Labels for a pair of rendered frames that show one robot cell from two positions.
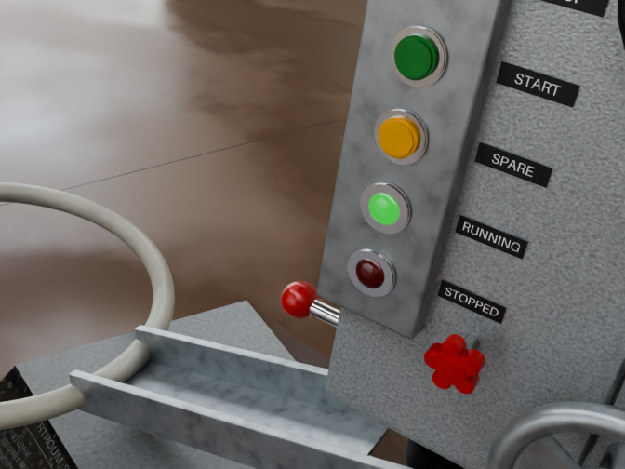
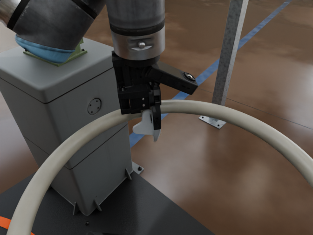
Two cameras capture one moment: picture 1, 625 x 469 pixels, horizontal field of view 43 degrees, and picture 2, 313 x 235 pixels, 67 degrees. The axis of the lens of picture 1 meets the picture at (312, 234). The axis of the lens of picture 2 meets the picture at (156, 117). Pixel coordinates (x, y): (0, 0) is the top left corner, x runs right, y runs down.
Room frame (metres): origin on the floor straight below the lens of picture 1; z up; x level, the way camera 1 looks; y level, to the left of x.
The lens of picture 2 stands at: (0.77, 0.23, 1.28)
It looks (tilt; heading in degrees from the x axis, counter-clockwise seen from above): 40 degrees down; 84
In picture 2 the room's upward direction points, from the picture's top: straight up
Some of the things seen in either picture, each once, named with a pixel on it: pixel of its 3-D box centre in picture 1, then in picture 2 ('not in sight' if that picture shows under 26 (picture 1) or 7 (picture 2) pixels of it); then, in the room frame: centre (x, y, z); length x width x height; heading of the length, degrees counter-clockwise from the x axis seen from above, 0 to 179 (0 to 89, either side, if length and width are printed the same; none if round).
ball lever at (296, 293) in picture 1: (322, 310); not in sight; (0.53, -0.02, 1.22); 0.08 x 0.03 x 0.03; 63
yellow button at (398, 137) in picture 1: (399, 137); not in sight; (0.45, -0.04, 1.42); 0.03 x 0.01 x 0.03; 63
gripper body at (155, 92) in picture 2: not in sight; (138, 79); (0.78, 0.64, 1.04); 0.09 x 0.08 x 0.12; 3
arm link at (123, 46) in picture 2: not in sight; (139, 39); (0.78, 0.63, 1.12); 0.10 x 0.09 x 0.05; 93
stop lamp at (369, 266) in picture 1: (371, 272); not in sight; (0.45, -0.04, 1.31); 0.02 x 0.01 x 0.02; 63
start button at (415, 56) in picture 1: (417, 57); not in sight; (0.45, -0.04, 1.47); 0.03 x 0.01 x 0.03; 63
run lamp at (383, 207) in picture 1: (385, 207); not in sight; (0.45, -0.04, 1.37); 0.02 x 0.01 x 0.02; 63
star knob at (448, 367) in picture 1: (460, 353); not in sight; (0.42, -0.11, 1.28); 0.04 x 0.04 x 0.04; 63
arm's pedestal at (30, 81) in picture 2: not in sight; (76, 127); (0.45, 1.21, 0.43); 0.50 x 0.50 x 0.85; 48
